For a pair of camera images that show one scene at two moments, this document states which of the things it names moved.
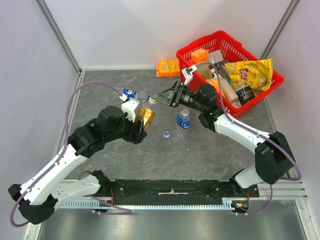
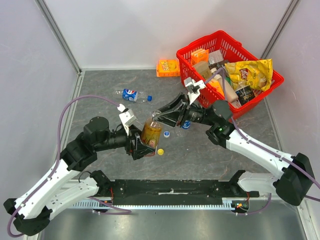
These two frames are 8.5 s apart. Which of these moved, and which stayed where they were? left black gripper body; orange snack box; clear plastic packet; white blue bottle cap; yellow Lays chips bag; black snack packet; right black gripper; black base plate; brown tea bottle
Moved: right black gripper; brown tea bottle; left black gripper body
Stayed: black base plate; clear plastic packet; orange snack box; white blue bottle cap; yellow Lays chips bag; black snack packet
